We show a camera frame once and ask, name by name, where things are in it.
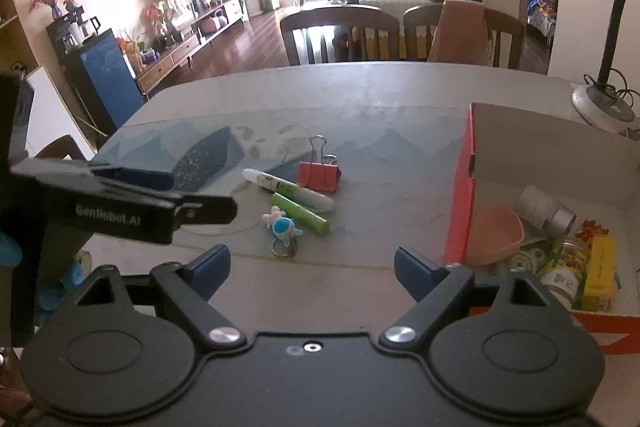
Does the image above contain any blue figure keychain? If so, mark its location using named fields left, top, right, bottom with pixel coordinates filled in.
left=261, top=206, right=305, bottom=258

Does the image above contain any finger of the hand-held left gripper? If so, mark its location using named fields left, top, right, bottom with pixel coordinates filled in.
left=172, top=193, right=239, bottom=229
left=89, top=163, right=184, bottom=200

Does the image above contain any red cardboard box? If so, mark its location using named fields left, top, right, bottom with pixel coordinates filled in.
left=442, top=103, right=640, bottom=356

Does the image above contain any small orange object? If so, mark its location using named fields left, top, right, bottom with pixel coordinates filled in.
left=577, top=219, right=609, bottom=241

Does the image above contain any red binder clip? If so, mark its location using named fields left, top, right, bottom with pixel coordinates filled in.
left=297, top=135, right=343, bottom=194

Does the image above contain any pink bowl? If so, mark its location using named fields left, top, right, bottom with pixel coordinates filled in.
left=467, top=206, right=525, bottom=267

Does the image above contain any small yellow box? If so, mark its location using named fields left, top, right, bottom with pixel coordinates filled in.
left=581, top=235, right=619, bottom=312

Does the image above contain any small jar with green label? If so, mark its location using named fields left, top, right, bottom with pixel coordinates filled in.
left=539, top=237, right=592, bottom=309

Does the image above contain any yellow cloth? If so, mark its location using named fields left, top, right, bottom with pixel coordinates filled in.
left=350, top=24, right=432, bottom=60

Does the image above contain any white marker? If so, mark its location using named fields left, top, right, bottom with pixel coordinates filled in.
left=242, top=168, right=335, bottom=212

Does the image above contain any glass bottle with silver cap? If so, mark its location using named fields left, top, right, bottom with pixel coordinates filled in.
left=516, top=186, right=577, bottom=236

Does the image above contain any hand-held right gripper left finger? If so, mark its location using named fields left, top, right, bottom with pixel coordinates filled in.
left=76, top=244, right=247, bottom=349

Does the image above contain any wooden tv cabinet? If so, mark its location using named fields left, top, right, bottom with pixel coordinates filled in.
left=135, top=0, right=249, bottom=96

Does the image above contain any small clear round tin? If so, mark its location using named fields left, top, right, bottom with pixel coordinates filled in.
left=509, top=244, right=551, bottom=276

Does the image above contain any printed table mat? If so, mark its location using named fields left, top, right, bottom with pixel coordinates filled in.
left=97, top=104, right=472, bottom=269

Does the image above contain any green highlighter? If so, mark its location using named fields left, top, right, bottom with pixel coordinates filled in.
left=270, top=192, right=330, bottom=236

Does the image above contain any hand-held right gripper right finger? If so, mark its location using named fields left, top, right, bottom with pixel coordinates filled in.
left=380, top=247, right=554, bottom=349

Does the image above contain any dark wooden chair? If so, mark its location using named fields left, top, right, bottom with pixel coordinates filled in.
left=402, top=3, right=526, bottom=70
left=279, top=5, right=401, bottom=67

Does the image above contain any pink cloth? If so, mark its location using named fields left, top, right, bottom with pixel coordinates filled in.
left=427, top=0, right=494, bottom=66

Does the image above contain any cluttered bed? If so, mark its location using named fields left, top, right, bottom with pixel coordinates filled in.
left=527, top=0, right=559, bottom=38

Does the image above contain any black lamp cable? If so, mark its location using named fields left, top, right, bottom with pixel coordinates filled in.
left=584, top=69, right=637, bottom=108

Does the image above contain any brown wooden chair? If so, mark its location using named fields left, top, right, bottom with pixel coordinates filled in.
left=35, top=134, right=96, bottom=164

